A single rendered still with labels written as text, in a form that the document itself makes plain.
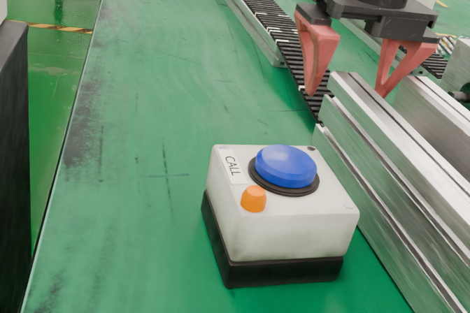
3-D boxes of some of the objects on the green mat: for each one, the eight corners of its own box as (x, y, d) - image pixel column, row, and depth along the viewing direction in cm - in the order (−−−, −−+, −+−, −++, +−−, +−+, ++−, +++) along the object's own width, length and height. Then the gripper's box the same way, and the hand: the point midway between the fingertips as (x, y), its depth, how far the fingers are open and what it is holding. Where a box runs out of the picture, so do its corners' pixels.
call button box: (198, 209, 40) (212, 137, 37) (316, 207, 43) (337, 140, 40) (223, 290, 34) (241, 212, 30) (359, 281, 36) (389, 208, 33)
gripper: (433, -64, 51) (382, 84, 58) (315, -83, 47) (277, 77, 55) (476, -47, 45) (414, 114, 53) (346, -67, 41) (299, 109, 49)
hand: (346, 88), depth 53 cm, fingers open, 8 cm apart
